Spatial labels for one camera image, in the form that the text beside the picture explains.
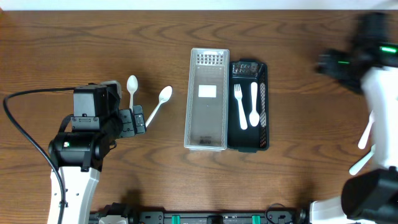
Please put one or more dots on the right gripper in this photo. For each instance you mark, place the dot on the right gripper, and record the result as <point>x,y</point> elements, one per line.
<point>332,65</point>

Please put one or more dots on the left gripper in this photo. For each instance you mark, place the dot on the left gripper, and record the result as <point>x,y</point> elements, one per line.
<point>127,129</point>

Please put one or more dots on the white plastic spoon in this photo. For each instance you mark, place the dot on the white plastic spoon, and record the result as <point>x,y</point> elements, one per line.
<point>164,97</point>
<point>132,86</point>

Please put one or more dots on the white plastic fork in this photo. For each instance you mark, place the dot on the white plastic fork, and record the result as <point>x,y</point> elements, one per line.
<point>362,162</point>
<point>365,136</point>
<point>239,96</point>
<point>254,115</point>

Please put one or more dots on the white plastic fork top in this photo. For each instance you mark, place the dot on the white plastic fork top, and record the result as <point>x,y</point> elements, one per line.
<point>239,96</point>

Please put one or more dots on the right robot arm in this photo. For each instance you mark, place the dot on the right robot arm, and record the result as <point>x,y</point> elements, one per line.
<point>368,68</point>

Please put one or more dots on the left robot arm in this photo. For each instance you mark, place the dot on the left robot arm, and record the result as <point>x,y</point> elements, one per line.
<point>82,142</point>

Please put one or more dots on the clear plastic basket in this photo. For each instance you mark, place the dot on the clear plastic basket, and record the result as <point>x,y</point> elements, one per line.
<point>206,119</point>

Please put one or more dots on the black plastic basket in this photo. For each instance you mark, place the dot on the black plastic basket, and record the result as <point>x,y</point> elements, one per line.
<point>256,138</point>

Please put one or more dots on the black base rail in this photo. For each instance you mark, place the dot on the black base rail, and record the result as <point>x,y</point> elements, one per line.
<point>122,213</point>

